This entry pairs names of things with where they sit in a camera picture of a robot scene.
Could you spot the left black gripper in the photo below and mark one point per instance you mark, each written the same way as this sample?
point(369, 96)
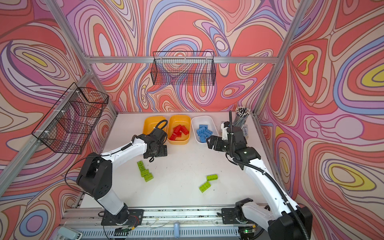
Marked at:
point(163, 152)

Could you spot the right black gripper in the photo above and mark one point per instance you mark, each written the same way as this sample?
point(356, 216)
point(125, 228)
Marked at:
point(218, 140)

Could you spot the red lego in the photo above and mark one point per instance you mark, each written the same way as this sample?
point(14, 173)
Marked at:
point(173, 136)
point(184, 130)
point(177, 130)

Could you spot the blue lego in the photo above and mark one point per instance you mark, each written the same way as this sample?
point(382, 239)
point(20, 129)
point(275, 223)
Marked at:
point(203, 139)
point(204, 132)

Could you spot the green lego small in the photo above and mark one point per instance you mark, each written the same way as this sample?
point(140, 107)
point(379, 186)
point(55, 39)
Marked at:
point(212, 177)

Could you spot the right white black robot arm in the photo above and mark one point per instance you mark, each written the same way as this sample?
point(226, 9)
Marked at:
point(284, 219)

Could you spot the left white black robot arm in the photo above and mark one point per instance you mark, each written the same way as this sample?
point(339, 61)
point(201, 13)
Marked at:
point(96, 175)

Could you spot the left yellow plastic bin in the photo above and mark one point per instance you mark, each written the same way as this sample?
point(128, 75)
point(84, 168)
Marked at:
point(150, 123)

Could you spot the yellow plastic bin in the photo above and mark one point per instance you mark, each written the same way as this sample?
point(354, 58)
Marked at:
point(182, 120)
point(150, 123)

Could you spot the cup of pencils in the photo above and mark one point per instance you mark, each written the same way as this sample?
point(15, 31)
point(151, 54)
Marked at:
point(242, 114)

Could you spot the middle yellow plastic bin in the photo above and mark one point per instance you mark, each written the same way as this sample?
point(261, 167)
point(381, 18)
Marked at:
point(182, 120)

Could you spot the white plastic bin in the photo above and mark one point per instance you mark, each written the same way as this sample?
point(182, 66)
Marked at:
point(200, 121)

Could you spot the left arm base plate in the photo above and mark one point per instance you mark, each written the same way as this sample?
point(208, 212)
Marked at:
point(132, 217)

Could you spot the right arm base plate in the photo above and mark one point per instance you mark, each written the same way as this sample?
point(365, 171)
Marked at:
point(230, 217)

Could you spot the back black wire basket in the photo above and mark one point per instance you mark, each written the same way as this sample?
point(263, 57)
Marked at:
point(184, 68)

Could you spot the black wire basket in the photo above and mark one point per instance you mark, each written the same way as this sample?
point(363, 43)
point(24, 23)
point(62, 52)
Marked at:
point(184, 68)
point(74, 121)

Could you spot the left black wire basket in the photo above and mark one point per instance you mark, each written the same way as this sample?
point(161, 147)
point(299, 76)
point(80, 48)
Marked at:
point(74, 121)

